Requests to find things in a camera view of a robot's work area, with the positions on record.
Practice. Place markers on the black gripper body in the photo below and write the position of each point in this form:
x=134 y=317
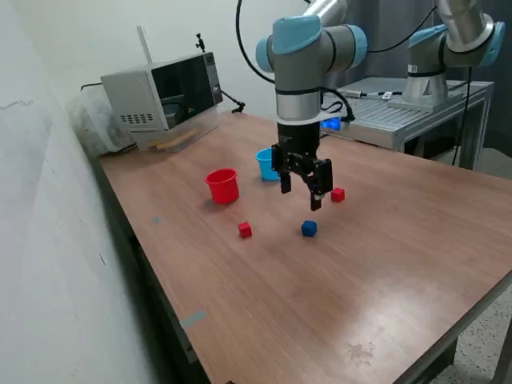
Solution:
x=298 y=140

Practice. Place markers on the blue cube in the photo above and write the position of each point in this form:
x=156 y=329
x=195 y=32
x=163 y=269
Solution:
x=309 y=229

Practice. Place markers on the white thin rod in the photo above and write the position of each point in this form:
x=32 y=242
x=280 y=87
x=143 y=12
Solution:
x=144 y=44

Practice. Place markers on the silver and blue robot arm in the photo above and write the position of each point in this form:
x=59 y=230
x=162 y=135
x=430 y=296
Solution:
x=298 y=72

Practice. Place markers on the small grey-blue sticker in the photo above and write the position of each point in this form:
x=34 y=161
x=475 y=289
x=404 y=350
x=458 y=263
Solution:
x=156 y=220

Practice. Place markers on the blue plastic cup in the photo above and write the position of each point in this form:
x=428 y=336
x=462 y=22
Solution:
x=264 y=166

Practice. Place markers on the crumpled clear plastic bag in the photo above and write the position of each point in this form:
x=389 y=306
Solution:
x=92 y=124

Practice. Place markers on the aluminium robot base table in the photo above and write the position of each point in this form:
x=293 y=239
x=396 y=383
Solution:
x=400 y=120

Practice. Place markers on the red plastic cup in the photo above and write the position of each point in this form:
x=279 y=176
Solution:
x=222 y=190

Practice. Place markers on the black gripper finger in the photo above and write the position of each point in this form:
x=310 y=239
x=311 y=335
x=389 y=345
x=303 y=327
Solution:
x=320 y=180
x=285 y=180

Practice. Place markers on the red cube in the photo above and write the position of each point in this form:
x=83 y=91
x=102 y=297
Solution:
x=244 y=230
x=338 y=195

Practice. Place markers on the silver microwave oven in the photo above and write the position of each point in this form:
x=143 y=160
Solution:
x=136 y=96

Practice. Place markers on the small black camera mount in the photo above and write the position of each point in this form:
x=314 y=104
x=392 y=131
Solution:
x=200 y=42

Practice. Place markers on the grey tape strip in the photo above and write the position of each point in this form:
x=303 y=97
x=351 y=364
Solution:
x=193 y=319

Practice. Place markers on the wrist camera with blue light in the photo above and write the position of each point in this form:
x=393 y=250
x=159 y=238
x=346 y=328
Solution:
x=332 y=123

